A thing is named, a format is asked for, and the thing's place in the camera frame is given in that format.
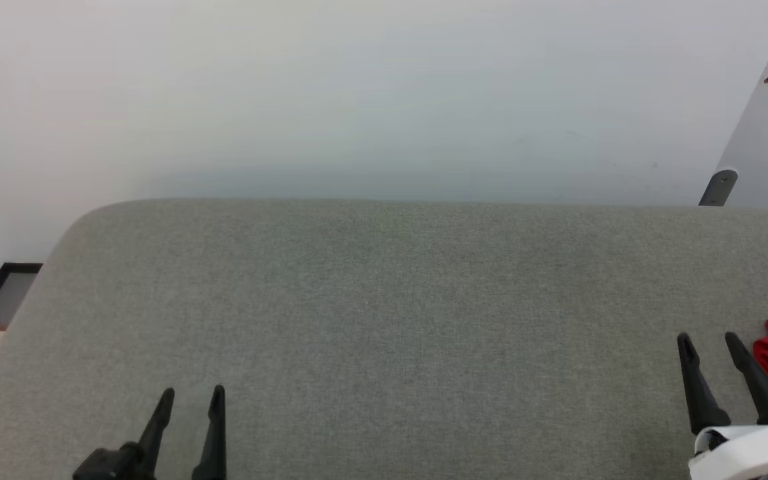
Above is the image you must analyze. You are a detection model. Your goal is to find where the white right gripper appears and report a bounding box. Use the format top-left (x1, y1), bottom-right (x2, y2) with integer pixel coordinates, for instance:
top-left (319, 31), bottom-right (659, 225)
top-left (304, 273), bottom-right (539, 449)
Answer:
top-left (677, 331), bottom-right (768, 480)

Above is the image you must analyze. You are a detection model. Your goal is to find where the framed wall panel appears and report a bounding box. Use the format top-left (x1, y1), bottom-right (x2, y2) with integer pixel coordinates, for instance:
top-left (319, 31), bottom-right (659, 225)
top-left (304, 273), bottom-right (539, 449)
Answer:
top-left (0, 263), bottom-right (43, 327)

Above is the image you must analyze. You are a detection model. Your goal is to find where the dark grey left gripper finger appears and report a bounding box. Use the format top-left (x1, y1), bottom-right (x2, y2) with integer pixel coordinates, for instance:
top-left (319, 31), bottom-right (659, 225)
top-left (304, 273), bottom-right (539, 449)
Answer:
top-left (191, 385), bottom-right (227, 480)
top-left (136, 387), bottom-right (176, 480)

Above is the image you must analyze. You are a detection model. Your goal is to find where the grey fabric sofa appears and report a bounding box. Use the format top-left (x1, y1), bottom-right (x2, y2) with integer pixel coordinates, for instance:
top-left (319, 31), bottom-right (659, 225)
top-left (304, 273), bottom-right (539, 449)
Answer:
top-left (0, 198), bottom-right (768, 480)

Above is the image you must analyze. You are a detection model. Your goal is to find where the grey metal bracket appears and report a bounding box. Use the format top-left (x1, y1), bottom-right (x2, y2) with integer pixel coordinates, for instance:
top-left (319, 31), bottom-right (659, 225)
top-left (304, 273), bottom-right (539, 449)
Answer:
top-left (698, 168), bottom-right (739, 207)

